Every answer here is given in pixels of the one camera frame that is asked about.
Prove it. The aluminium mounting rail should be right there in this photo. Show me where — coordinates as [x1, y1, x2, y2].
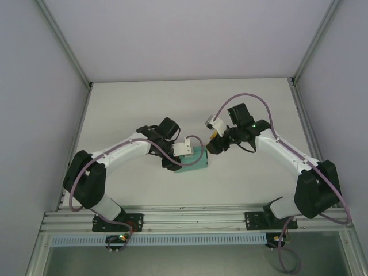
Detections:
[40, 202, 354, 233]

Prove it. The left black connector board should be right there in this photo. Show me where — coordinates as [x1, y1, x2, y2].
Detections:
[105, 234, 130, 251]

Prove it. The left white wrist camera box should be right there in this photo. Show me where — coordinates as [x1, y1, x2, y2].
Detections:
[171, 137, 193, 158]

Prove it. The aluminium table side rail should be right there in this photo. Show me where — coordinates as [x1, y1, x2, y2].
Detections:
[289, 77, 337, 208]
[56, 83, 94, 212]

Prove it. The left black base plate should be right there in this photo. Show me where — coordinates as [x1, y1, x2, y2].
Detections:
[91, 213, 144, 233]

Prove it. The teal paper box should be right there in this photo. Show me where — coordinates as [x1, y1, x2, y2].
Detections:
[174, 145, 209, 175]

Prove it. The right black connector board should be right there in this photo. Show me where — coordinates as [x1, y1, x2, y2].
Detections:
[266, 232, 291, 248]

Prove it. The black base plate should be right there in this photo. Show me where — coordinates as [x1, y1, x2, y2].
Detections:
[91, 213, 144, 233]
[244, 211, 298, 231]

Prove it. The black connector board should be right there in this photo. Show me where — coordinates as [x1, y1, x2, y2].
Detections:
[105, 234, 130, 251]
[266, 232, 291, 248]

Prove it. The grey metal sheet panel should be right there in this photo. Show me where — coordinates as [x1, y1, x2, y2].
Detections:
[43, 231, 346, 276]

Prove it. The aluminium lower frame profile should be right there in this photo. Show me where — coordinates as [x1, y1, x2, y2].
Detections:
[25, 232, 54, 276]
[339, 229, 368, 276]

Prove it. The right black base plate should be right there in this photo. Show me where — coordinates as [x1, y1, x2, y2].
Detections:
[244, 211, 298, 231]

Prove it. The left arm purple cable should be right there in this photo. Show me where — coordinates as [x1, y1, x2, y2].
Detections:
[68, 135, 204, 254]

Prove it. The aluminium frame post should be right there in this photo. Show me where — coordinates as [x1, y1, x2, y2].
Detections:
[36, 0, 94, 89]
[290, 0, 344, 86]

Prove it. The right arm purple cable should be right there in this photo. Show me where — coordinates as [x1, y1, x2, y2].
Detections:
[212, 92, 352, 273]

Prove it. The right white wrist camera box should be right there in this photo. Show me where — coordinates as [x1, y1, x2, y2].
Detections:
[205, 114, 225, 136]

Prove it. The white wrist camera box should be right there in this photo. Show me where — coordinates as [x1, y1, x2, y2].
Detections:
[171, 137, 193, 158]
[205, 114, 225, 136]

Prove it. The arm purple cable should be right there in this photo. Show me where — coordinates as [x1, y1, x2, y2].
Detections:
[212, 92, 352, 273]
[68, 135, 204, 254]

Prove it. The light blue slotted cable duct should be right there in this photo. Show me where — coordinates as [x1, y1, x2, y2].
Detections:
[51, 233, 268, 247]

